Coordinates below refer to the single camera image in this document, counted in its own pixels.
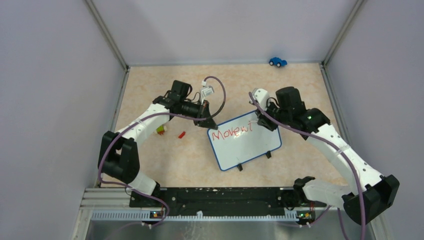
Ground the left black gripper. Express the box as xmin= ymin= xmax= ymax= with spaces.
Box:
xmin=180 ymin=99 xmax=218 ymax=130

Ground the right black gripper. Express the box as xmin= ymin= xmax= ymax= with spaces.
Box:
xmin=255 ymin=99 xmax=291 ymax=132

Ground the blue framed whiteboard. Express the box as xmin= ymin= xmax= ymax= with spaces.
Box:
xmin=206 ymin=111 xmax=283 ymax=172

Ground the red marker cap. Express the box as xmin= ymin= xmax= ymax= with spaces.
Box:
xmin=178 ymin=131 xmax=186 ymax=139

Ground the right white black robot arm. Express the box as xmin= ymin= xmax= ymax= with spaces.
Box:
xmin=249 ymin=86 xmax=400 ymax=225

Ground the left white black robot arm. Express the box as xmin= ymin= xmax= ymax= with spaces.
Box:
xmin=98 ymin=77 xmax=224 ymax=207

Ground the colourful toy brick figure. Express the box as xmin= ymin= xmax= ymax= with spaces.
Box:
xmin=156 ymin=125 xmax=167 ymax=135

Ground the blue toy car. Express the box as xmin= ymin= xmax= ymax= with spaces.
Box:
xmin=268 ymin=57 xmax=288 ymax=68

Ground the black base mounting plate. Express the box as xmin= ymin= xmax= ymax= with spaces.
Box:
xmin=129 ymin=187 xmax=326 ymax=217

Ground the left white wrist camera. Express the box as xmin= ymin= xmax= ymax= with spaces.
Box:
xmin=199 ymin=81 xmax=215 ymax=103

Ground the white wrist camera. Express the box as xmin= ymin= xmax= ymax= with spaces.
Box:
xmin=199 ymin=81 xmax=215 ymax=103
xmin=249 ymin=88 xmax=270 ymax=110

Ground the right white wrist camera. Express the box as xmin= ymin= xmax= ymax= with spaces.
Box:
xmin=249 ymin=88 xmax=270 ymax=110

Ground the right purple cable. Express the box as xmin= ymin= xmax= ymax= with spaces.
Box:
xmin=248 ymin=91 xmax=368 ymax=240

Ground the purple cable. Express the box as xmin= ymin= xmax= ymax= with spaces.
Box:
xmin=97 ymin=75 xmax=227 ymax=229
xmin=248 ymin=91 xmax=368 ymax=240

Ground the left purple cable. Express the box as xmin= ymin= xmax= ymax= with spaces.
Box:
xmin=97 ymin=75 xmax=227 ymax=229

